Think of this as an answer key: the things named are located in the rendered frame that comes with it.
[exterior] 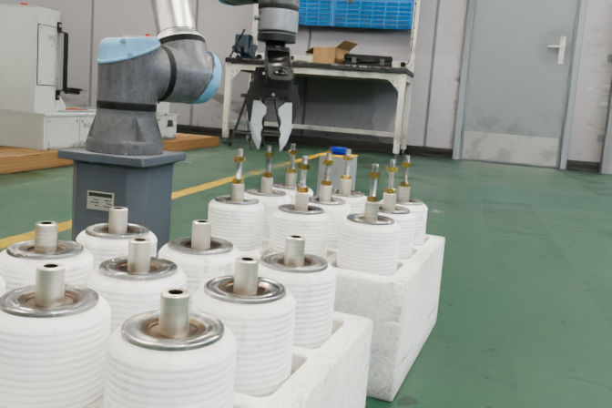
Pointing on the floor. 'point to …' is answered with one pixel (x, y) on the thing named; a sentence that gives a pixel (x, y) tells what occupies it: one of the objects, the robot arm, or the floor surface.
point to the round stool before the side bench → (262, 125)
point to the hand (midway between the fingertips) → (270, 143)
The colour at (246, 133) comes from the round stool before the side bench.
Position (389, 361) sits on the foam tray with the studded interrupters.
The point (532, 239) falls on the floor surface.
